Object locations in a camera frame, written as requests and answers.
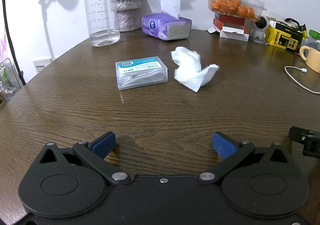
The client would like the white tissue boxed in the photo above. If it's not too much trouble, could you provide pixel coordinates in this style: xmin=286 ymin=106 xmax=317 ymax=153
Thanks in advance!
xmin=171 ymin=46 xmax=219 ymax=92

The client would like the clear plastic floss pick box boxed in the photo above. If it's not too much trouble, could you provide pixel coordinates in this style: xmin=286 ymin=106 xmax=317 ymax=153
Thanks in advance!
xmin=115 ymin=57 xmax=168 ymax=90

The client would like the green lidded clear container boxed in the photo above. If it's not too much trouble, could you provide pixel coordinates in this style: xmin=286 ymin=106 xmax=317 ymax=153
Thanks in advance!
xmin=307 ymin=29 xmax=320 ymax=51

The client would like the beige ceramic mug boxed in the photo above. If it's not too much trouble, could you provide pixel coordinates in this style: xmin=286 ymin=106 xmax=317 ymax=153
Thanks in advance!
xmin=299 ymin=46 xmax=320 ymax=73

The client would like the yellow black box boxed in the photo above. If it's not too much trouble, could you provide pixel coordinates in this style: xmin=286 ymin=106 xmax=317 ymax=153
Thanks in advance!
xmin=265 ymin=20 xmax=303 ymax=53

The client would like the white astronaut figurine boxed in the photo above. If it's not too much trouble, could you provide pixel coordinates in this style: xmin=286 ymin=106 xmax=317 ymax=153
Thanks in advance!
xmin=250 ymin=15 xmax=269 ymax=42

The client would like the red and white boxes stack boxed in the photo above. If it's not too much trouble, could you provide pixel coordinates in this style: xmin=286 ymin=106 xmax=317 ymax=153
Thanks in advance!
xmin=208 ymin=13 xmax=249 ymax=42

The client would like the purple tissue pack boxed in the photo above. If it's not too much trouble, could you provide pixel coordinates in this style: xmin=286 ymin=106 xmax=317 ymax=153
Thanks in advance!
xmin=141 ymin=0 xmax=192 ymax=41

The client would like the clear clamshell with orange snacks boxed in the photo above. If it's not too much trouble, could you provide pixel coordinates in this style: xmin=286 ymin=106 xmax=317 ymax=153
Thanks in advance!
xmin=208 ymin=0 xmax=265 ymax=21

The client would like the grey knitted flower vase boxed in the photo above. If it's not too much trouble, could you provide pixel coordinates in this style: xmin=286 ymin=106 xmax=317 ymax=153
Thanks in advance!
xmin=116 ymin=0 xmax=142 ymax=32

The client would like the clear large water bottle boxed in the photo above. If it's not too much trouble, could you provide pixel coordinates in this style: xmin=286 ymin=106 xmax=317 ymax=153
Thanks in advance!
xmin=85 ymin=0 xmax=120 ymax=47

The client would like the white charging cable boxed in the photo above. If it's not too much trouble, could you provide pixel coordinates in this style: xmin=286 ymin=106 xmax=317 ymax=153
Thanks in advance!
xmin=284 ymin=65 xmax=320 ymax=95

